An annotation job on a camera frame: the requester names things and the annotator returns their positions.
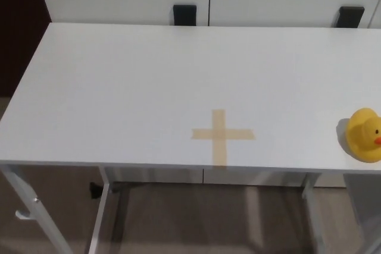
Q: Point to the white hook on leg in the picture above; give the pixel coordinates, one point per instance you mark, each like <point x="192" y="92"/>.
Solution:
<point x="23" y="215"/>

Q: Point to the yellow rubber duck toy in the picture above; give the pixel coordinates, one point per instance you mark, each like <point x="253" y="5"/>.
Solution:
<point x="360" y="138"/>

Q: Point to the black floor foot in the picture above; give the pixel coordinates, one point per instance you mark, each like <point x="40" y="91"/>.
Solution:
<point x="96" y="190"/>

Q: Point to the white desk leg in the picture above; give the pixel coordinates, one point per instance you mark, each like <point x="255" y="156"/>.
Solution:
<point x="101" y="215"/>
<point x="38" y="215"/>

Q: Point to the short beige tape strip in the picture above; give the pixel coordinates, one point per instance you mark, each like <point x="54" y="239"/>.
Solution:
<point x="238" y="134"/>

